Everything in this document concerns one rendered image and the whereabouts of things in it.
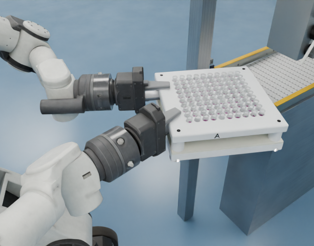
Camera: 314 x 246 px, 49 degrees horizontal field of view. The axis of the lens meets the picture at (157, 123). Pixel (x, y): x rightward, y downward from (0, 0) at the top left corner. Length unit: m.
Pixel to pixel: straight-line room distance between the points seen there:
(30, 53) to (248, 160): 0.97
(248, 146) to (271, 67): 0.68
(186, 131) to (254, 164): 0.84
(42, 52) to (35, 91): 1.86
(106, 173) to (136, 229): 1.18
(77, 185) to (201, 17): 0.71
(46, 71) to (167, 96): 0.29
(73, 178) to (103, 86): 0.26
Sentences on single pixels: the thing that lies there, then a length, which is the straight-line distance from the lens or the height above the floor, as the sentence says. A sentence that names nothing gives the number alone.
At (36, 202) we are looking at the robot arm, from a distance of 0.53.
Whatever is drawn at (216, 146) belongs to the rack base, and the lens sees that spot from 0.73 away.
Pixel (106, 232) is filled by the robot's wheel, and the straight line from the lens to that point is 1.58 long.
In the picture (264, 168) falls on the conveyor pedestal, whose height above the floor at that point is 0.47.
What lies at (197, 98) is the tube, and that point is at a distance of 0.77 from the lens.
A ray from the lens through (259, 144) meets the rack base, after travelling 0.76.
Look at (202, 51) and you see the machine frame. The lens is 1.19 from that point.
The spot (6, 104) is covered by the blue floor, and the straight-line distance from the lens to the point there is 2.76.
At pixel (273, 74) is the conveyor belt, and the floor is 0.83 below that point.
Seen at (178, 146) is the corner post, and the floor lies 1.01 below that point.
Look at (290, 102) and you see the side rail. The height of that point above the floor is 0.85.
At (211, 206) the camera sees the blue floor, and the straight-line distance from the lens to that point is 1.89.
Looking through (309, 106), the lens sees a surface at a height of 0.78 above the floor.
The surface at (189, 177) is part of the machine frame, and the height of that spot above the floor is 0.32.
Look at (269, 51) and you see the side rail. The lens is 1.46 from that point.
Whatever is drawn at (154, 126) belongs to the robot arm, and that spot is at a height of 1.07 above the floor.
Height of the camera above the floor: 1.49
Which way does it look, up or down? 39 degrees down
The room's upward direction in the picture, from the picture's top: straight up
